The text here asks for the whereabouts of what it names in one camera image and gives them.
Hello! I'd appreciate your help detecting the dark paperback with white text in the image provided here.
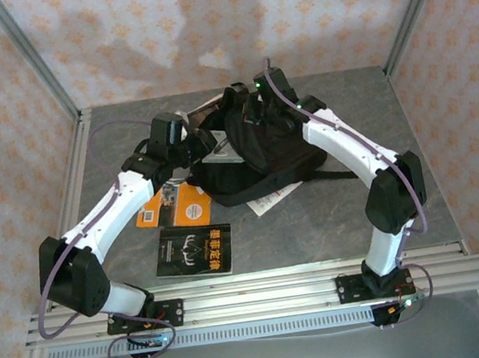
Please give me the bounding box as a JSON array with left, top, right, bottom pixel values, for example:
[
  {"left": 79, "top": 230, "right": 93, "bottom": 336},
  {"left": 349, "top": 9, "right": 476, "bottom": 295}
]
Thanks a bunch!
[{"left": 184, "top": 94, "right": 233, "bottom": 129}]

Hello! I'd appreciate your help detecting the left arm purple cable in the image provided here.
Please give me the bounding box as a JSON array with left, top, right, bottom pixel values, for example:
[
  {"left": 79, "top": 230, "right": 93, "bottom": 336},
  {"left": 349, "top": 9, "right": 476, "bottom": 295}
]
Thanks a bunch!
[{"left": 11, "top": 115, "right": 185, "bottom": 358}]

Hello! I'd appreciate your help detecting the aluminium mounting rail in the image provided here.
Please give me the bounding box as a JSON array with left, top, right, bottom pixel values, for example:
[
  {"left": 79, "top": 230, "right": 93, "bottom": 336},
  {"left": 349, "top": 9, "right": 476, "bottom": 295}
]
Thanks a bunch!
[{"left": 19, "top": 239, "right": 479, "bottom": 352}]

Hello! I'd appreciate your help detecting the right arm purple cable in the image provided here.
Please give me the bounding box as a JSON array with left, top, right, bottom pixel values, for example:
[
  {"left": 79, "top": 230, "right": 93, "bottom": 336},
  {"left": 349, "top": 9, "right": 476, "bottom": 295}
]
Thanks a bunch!
[{"left": 261, "top": 38, "right": 442, "bottom": 339}]

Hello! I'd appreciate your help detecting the black book with orange title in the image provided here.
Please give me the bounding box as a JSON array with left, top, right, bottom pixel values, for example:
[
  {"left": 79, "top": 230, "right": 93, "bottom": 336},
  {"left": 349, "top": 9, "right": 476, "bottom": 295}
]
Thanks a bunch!
[{"left": 150, "top": 219, "right": 237, "bottom": 284}]

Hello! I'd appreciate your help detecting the small black controller board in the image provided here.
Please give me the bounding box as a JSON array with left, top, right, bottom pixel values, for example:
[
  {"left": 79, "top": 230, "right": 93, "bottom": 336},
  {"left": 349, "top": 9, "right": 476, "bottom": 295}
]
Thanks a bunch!
[
  {"left": 125, "top": 328, "right": 173, "bottom": 358},
  {"left": 368, "top": 293, "right": 430, "bottom": 331}
]

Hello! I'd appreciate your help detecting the white blister pack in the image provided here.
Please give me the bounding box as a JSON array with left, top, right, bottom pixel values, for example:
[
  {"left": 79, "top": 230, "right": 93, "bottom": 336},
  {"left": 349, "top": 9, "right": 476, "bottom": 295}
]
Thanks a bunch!
[{"left": 243, "top": 179, "right": 309, "bottom": 219}]

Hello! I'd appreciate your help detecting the black backpack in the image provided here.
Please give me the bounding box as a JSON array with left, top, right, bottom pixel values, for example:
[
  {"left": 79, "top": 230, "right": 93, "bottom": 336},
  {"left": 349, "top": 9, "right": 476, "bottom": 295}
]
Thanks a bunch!
[{"left": 174, "top": 68, "right": 361, "bottom": 213}]

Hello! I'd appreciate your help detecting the aluminium side rail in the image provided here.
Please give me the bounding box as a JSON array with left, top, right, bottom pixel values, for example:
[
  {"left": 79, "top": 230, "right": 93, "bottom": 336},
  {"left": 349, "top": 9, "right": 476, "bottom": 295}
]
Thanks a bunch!
[{"left": 18, "top": 109, "right": 118, "bottom": 314}]

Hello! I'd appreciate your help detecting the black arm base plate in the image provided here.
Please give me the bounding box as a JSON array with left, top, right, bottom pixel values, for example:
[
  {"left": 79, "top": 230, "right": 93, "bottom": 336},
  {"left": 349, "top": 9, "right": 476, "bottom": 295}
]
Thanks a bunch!
[
  {"left": 103, "top": 298, "right": 187, "bottom": 338},
  {"left": 335, "top": 265, "right": 418, "bottom": 306}
]

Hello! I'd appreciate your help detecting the aluminium frame post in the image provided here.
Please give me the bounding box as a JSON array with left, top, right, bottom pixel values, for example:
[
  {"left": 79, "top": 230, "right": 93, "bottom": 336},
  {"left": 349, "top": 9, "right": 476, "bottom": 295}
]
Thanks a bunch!
[
  {"left": 0, "top": 0, "right": 82, "bottom": 132},
  {"left": 373, "top": 0, "right": 468, "bottom": 78}
]

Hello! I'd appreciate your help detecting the orange book with round sticker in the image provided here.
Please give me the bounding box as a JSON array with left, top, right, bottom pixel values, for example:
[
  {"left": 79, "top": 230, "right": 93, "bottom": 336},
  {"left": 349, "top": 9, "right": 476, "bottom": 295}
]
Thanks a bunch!
[{"left": 130, "top": 178, "right": 215, "bottom": 234}]

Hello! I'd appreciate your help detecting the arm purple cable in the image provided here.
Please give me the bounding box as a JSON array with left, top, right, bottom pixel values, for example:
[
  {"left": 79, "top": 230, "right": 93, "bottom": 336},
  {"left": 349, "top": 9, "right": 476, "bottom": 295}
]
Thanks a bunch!
[
  {"left": 11, "top": 115, "right": 185, "bottom": 358},
  {"left": 261, "top": 38, "right": 442, "bottom": 339}
]

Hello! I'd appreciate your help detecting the slotted grey cable duct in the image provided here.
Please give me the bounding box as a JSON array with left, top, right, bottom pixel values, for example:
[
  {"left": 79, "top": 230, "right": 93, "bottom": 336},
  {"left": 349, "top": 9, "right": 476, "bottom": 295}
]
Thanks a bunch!
[{"left": 45, "top": 305, "right": 377, "bottom": 358}]

